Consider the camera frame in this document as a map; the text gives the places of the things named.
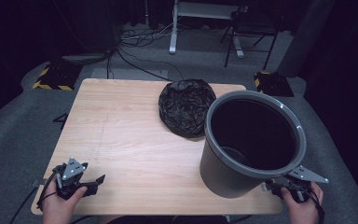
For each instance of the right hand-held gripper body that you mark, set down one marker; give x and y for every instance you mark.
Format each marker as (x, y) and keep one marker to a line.
(307, 175)

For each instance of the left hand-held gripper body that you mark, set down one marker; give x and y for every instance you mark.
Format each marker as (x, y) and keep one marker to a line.
(71, 171)

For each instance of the grey ribbed trash bin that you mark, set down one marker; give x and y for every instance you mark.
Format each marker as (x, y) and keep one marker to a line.
(217, 175)

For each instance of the black plastic trash bag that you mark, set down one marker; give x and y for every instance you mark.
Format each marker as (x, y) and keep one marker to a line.
(185, 107)

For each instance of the person's right hand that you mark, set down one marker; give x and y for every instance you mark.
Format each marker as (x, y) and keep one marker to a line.
(303, 213)

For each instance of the person's left hand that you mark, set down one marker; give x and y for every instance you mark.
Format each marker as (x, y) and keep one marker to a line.
(57, 210)

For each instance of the black yellow striped base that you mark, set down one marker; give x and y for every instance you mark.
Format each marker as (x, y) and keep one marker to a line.
(273, 84)
(57, 77)

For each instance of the grey flat floor plate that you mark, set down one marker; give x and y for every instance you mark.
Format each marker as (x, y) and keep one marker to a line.
(84, 58)

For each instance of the grey column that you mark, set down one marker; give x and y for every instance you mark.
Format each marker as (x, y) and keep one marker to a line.
(307, 37)

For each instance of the black folding chair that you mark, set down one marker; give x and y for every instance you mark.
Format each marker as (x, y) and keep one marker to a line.
(251, 29)

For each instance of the white desk frame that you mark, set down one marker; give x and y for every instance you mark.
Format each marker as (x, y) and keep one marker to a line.
(173, 40)

